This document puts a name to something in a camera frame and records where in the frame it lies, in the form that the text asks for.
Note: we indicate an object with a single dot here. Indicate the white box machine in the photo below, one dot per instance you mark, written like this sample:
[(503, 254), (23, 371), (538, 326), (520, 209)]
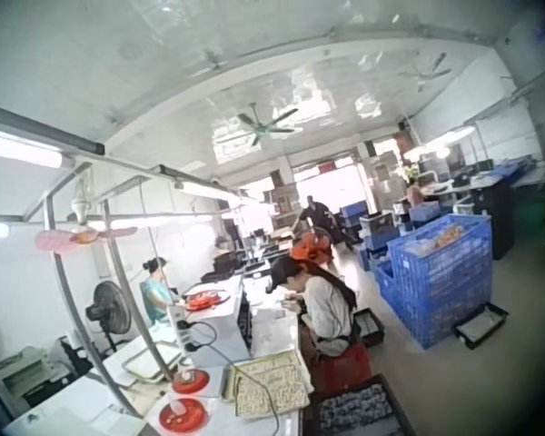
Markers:
[(218, 318)]

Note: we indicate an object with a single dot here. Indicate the green ceiling fan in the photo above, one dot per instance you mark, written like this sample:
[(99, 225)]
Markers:
[(257, 125)]

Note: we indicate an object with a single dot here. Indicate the pink small hanging fan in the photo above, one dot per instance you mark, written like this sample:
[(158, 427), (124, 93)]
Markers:
[(84, 233)]

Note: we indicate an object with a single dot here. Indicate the white ceiling fan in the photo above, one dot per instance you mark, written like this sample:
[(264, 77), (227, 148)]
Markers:
[(425, 72)]

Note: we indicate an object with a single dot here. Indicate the white power strip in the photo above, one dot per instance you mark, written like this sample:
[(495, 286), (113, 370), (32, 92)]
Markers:
[(181, 328)]

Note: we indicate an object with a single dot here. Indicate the red round dish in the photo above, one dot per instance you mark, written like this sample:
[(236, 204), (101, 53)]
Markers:
[(190, 380), (181, 415)]

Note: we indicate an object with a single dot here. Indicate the blue crates and boxes heap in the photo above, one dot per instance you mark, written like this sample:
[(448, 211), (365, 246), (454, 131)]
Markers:
[(368, 232)]

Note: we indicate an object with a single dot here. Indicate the grey printer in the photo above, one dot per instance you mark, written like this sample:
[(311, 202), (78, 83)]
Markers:
[(27, 373)]

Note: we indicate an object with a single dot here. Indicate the black crate of small parts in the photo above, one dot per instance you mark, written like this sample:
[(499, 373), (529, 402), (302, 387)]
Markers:
[(359, 407)]

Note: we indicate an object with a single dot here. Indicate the fluorescent tube lamp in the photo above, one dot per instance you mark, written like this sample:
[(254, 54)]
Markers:
[(22, 150), (204, 188)]

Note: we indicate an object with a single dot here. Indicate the red round tray with parts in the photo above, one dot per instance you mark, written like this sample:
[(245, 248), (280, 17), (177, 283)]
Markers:
[(206, 300)]

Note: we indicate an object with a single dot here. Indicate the white shallow tray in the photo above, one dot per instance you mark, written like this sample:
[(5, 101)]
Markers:
[(151, 361)]

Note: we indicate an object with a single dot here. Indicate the tables with equipment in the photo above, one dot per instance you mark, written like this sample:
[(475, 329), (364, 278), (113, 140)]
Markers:
[(486, 191)]

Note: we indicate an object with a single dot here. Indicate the tray of small beige parts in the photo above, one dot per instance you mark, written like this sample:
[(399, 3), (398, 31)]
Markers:
[(270, 384)]

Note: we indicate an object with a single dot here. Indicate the stack of blue plastic crates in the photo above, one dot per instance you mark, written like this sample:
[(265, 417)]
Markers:
[(438, 277)]

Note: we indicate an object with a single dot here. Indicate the metal workbench frame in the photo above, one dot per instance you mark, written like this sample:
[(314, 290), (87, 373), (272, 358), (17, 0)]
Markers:
[(95, 254)]

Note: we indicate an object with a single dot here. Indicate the red bow ornament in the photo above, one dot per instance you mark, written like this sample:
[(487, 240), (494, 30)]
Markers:
[(310, 248)]

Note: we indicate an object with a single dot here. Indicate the black standing fan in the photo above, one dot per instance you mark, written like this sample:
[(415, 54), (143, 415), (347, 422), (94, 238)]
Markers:
[(108, 311)]

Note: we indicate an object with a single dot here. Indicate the black tray with parts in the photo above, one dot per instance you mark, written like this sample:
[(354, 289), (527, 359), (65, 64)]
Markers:
[(368, 325), (480, 324)]

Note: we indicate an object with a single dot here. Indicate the red plastic stool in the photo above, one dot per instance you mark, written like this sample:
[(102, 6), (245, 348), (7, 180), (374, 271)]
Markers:
[(343, 366)]

